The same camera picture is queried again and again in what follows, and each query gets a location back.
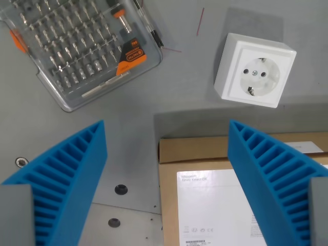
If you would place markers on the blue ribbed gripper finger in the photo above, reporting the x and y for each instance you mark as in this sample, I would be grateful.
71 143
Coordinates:
69 174
269 179

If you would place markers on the silver hex table screw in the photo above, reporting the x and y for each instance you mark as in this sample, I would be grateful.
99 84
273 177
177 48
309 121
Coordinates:
21 162

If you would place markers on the black table screw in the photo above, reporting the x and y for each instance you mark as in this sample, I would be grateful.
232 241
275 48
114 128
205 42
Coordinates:
114 222
121 189

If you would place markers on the white box label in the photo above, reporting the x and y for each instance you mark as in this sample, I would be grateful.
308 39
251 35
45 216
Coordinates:
212 207

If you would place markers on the brown cardboard Kinect box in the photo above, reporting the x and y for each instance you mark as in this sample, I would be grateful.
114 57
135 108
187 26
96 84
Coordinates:
205 194

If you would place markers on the clear screwdriver bit set case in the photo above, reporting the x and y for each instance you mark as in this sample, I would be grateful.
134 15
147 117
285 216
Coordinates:
77 50

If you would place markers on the white wall socket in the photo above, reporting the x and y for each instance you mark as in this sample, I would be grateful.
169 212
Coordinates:
254 71

